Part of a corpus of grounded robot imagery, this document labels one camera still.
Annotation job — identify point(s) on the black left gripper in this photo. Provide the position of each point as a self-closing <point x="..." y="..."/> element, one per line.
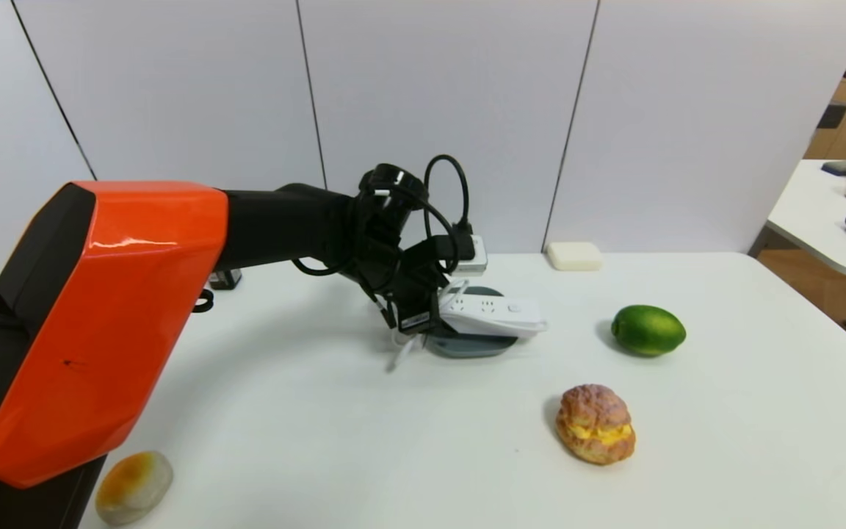
<point x="415" y="314"/>

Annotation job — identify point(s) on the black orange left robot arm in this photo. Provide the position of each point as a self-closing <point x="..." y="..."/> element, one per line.
<point x="114" y="308"/>

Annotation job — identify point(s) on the grey-blue square dish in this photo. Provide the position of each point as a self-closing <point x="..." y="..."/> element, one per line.
<point x="467" y="347"/>

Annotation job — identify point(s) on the dark flat object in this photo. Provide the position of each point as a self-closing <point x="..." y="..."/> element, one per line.
<point x="839" y="168"/>

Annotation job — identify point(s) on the white soap bar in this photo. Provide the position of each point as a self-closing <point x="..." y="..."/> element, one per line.
<point x="574" y="257"/>

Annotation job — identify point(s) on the small grey black device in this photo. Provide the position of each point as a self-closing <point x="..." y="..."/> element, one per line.
<point x="225" y="279"/>

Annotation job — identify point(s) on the cream puff pastry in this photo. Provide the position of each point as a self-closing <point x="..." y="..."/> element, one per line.
<point x="595" y="426"/>

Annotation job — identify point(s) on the green lime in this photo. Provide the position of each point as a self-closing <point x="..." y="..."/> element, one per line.
<point x="648" y="330"/>

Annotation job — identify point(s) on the orange white round bun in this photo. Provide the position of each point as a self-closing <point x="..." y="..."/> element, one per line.
<point x="133" y="485"/>

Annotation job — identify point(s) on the white side table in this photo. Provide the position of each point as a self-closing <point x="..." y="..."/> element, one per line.
<point x="812" y="220"/>

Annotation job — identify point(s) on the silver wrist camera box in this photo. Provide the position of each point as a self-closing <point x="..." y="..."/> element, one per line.
<point x="473" y="257"/>

